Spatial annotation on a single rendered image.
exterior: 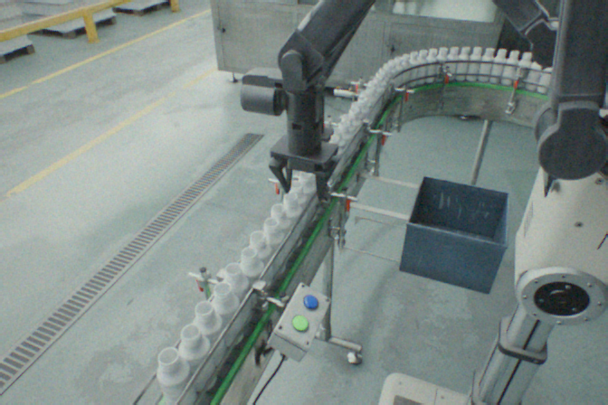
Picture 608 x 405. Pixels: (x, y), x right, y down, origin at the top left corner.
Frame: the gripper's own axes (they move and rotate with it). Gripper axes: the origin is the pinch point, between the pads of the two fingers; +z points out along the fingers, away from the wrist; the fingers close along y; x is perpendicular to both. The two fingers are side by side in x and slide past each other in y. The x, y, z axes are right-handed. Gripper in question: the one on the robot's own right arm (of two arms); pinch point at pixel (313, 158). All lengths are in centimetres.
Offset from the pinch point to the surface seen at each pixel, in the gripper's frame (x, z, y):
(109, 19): -463, 111, 530
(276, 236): 30.6, 5.1, -1.8
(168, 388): 74, 7, 0
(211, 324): 60, 5, -1
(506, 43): -494, 96, -65
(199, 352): 66, 5, -2
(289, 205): 19.5, 3.6, -0.7
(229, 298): 54, 4, -2
